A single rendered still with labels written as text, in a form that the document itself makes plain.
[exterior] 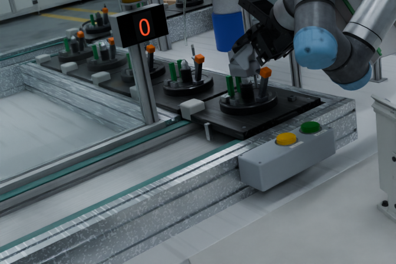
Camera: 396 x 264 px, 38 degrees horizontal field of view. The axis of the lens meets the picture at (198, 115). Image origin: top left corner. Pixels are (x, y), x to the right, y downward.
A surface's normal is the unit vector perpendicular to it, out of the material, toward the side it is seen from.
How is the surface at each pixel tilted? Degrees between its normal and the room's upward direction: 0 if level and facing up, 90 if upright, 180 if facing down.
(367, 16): 55
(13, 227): 0
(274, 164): 90
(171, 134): 90
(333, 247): 0
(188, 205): 90
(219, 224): 0
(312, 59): 132
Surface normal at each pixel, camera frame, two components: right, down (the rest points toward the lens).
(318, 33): -0.04, -0.39
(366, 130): -0.16, -0.92
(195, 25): 0.58, 0.20
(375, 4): -0.36, -0.22
